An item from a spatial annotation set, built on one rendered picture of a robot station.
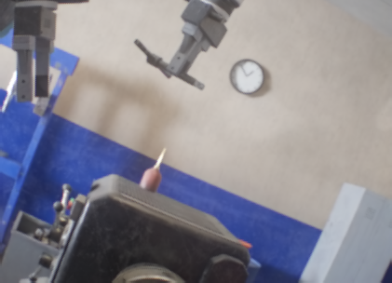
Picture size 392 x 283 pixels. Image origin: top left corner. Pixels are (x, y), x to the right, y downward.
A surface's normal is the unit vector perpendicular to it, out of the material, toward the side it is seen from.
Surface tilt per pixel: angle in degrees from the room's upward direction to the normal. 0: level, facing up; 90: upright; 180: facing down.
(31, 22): 97
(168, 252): 90
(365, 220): 90
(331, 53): 90
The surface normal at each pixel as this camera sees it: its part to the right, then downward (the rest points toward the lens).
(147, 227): 0.14, 0.01
